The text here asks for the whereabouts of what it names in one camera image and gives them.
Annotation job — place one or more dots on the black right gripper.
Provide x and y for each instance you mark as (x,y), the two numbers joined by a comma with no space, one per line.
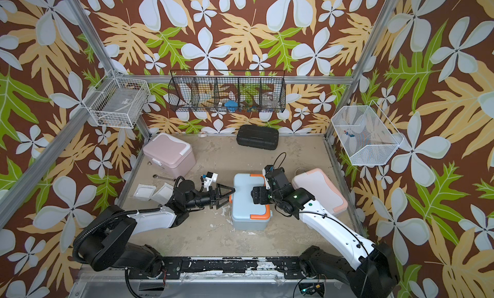
(262,199)

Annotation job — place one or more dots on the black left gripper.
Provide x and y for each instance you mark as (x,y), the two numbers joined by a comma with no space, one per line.
(219,186)

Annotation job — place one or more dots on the grey box orange handle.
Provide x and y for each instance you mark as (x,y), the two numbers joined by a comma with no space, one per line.
(246,215)

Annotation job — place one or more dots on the white gauze packet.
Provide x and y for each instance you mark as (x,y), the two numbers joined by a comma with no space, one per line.
(163,195)
(144,192)

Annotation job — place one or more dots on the white and salmon first aid box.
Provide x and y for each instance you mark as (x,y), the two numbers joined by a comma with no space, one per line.
(324,190)

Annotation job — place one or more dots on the pink medicine chest box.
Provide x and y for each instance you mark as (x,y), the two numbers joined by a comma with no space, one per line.
(173,155)

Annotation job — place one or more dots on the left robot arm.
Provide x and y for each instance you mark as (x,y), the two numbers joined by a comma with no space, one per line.
(104,243)

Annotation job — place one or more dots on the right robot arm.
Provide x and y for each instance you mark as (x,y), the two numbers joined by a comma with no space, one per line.
(369,269)

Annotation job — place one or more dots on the black hard case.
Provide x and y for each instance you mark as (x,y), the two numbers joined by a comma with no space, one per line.
(260,137)

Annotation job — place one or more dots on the silver ratchet wrench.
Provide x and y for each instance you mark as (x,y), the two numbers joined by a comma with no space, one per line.
(155,176)

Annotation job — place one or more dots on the blue item in black basket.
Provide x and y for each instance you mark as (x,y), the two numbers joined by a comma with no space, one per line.
(231,106)

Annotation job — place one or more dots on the white mesh basket right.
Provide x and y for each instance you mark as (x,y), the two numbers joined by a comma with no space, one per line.
(366,134)

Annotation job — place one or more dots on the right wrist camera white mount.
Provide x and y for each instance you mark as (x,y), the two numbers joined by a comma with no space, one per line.
(266,171)

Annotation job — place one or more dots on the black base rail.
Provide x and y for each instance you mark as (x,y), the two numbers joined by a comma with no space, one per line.
(285,267)

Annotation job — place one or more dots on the black wire basket rear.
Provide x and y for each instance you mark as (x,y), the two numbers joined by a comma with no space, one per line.
(254,91)

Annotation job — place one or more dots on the white wire basket left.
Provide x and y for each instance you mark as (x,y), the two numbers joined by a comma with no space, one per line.
(119,102)

